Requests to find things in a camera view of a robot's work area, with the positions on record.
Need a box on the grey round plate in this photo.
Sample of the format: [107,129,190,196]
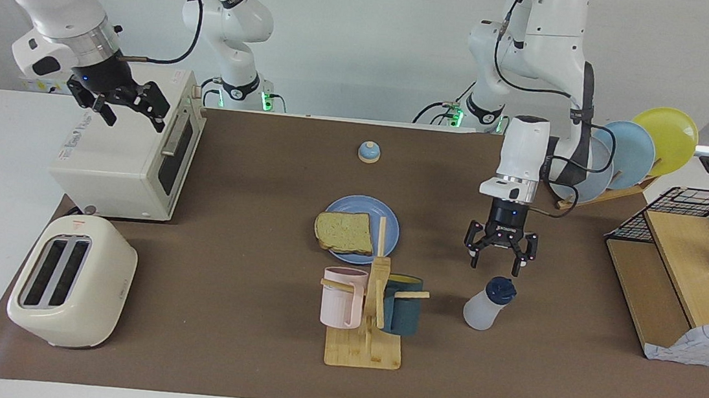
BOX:
[547,134,618,207]

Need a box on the wooden shelf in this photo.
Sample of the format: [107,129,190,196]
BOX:
[593,179,709,367]

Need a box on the wooden mug tree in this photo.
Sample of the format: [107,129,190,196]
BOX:
[313,211,438,375]

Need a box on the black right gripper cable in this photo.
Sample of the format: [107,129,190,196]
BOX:
[117,0,206,69]

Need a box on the pink ribbed mug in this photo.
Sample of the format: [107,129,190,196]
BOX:
[318,265,369,331]

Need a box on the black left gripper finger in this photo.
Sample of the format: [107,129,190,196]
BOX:
[506,229,541,281]
[460,219,497,271]

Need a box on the light blue round plate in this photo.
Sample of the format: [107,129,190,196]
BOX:
[587,118,660,194]

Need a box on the black left base cable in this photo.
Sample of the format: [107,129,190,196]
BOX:
[412,69,479,130]

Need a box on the white power strip box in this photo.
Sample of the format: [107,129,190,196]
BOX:
[17,74,74,96]

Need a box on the seasoning bottle with blue cap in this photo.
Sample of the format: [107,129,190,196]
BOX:
[461,274,519,335]

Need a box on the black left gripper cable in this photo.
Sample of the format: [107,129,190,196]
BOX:
[480,0,633,223]

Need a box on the yellow round plate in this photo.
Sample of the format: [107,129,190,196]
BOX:
[627,104,703,182]

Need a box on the wooden plate rack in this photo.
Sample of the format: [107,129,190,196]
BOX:
[555,148,664,219]

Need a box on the black base cable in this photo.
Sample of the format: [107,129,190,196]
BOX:
[197,76,289,115]
[412,69,479,130]

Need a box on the brown table mat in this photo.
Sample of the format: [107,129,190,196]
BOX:
[0,87,709,398]

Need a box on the white toaster oven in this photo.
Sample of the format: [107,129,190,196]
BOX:
[45,56,212,226]

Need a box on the dark teal mug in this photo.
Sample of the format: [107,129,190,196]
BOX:
[379,273,425,338]

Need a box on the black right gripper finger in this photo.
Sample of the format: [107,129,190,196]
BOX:
[120,78,172,135]
[63,76,121,128]

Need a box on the cream two-slot toaster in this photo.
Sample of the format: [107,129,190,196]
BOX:
[3,208,142,355]

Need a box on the black right base cable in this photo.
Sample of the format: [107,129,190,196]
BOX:
[197,76,289,115]

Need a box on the toasted bread slice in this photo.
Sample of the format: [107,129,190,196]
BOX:
[312,208,377,258]

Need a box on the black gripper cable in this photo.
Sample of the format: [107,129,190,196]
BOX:
[117,0,206,69]
[480,0,633,223]

